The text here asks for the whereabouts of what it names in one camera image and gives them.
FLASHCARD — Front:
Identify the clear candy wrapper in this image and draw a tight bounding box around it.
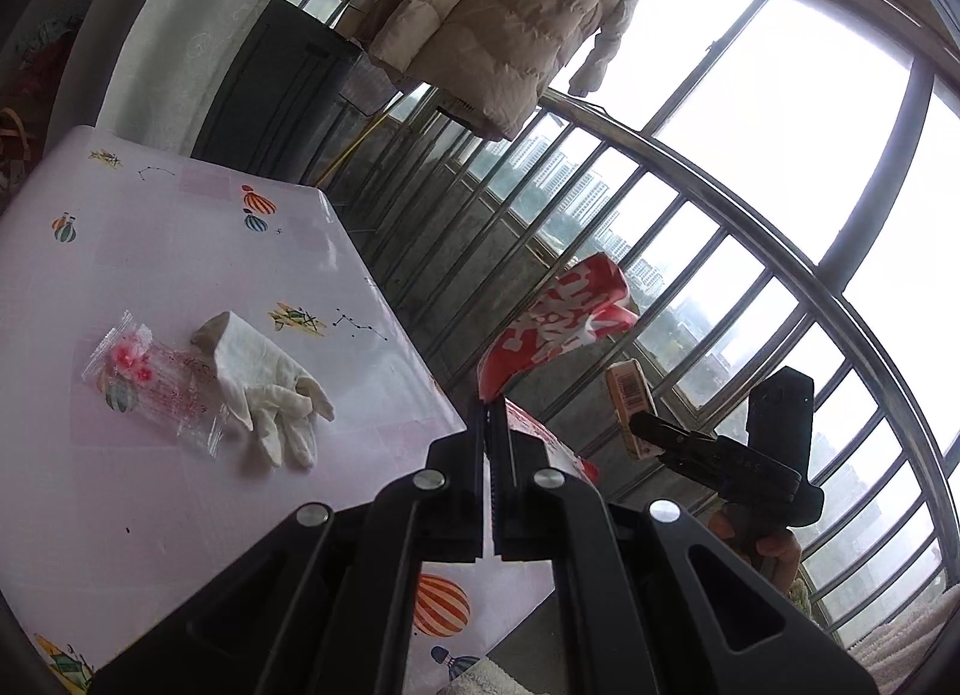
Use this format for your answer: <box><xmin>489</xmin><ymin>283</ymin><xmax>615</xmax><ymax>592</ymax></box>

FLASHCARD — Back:
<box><xmin>82</xmin><ymin>309</ymin><xmax>230</xmax><ymax>461</ymax></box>

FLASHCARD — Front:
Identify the white glove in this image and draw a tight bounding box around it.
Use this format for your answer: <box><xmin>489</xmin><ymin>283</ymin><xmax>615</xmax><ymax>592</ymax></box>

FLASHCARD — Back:
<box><xmin>190</xmin><ymin>311</ymin><xmax>337</xmax><ymax>472</ymax></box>

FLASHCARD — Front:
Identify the beige down jacket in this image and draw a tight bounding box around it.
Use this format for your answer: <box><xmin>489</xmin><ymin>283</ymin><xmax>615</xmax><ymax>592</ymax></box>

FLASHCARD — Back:
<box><xmin>363</xmin><ymin>0</ymin><xmax>654</xmax><ymax>142</ymax></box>

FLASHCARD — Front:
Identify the yellow stick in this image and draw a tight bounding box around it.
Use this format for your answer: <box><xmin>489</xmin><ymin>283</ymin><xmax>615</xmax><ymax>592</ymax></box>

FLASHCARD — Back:
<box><xmin>315</xmin><ymin>103</ymin><xmax>392</xmax><ymax>188</ymax></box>

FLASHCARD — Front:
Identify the person's right hand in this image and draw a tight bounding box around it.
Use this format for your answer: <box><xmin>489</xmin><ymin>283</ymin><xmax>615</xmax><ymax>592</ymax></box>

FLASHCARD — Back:
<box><xmin>708</xmin><ymin>504</ymin><xmax>803</xmax><ymax>595</ymax></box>

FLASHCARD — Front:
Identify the dark cabinet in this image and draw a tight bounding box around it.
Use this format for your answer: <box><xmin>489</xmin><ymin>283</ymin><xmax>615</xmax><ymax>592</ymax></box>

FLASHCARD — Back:
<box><xmin>190</xmin><ymin>0</ymin><xmax>362</xmax><ymax>184</ymax></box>

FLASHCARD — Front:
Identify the red and white wrapper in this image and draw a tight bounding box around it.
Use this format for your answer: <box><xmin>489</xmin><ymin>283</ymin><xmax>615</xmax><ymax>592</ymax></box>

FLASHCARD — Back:
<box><xmin>478</xmin><ymin>252</ymin><xmax>641</xmax><ymax>488</ymax></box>

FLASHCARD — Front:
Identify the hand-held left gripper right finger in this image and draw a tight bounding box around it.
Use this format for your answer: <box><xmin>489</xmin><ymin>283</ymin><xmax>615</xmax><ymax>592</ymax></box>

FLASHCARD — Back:
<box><xmin>490</xmin><ymin>397</ymin><xmax>877</xmax><ymax>695</ymax></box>

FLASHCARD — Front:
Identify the small beige cardboard box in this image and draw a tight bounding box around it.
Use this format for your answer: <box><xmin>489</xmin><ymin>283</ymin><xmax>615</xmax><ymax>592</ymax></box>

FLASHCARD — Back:
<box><xmin>604</xmin><ymin>358</ymin><xmax>662</xmax><ymax>461</ymax></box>

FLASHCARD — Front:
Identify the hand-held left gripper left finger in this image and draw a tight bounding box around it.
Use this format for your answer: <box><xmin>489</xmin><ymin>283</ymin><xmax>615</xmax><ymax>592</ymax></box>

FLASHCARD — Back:
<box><xmin>90</xmin><ymin>399</ymin><xmax>490</xmax><ymax>695</ymax></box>

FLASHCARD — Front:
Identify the metal balcony railing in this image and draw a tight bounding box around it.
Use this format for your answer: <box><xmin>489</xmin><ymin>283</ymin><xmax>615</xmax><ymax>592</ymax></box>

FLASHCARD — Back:
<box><xmin>330</xmin><ymin>86</ymin><xmax>960</xmax><ymax>637</ymax></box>

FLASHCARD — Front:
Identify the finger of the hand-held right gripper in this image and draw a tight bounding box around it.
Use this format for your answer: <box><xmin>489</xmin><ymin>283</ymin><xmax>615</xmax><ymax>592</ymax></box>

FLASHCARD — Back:
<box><xmin>628</xmin><ymin>411</ymin><xmax>722</xmax><ymax>475</ymax></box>

